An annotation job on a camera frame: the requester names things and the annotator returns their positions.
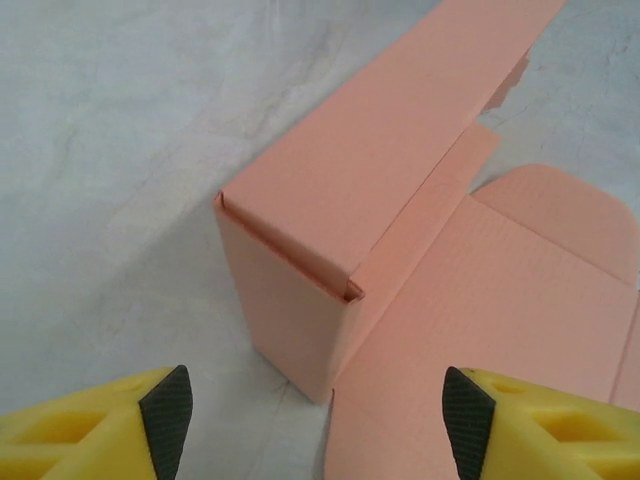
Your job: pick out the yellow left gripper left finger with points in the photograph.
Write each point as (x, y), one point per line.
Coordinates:
(75, 435)

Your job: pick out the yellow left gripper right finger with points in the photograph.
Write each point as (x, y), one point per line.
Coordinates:
(550, 440)

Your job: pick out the orange paper box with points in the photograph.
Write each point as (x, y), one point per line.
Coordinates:
(400, 200)

